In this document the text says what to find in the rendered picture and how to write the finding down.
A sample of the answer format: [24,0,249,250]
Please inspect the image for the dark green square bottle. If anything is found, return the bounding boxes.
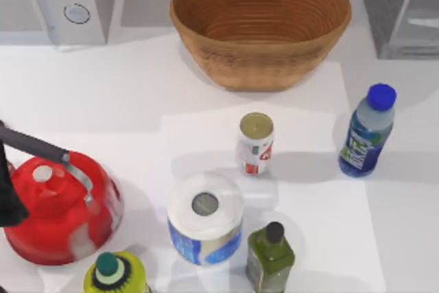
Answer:
[245,221,296,293]

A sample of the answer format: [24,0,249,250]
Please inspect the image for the blue water bottle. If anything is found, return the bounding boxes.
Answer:
[338,83,398,178]

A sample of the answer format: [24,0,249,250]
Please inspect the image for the pale microwave oven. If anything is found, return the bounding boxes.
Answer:
[0,0,122,52]

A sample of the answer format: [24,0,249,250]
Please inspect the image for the white paper roll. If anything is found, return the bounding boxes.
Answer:
[166,172,245,266]

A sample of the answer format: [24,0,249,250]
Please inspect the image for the brown woven basket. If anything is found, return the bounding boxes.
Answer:
[169,0,353,93]

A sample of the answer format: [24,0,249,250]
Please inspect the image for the yellow-green bottle with teal cap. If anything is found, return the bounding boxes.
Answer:
[83,250,152,293]

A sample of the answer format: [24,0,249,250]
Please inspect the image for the red kettle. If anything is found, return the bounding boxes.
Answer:
[0,124,125,267]

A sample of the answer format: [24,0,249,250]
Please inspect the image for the red and white can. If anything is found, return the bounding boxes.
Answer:
[235,111,275,176]

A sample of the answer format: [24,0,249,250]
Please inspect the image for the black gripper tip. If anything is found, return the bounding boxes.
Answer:
[0,120,29,228]

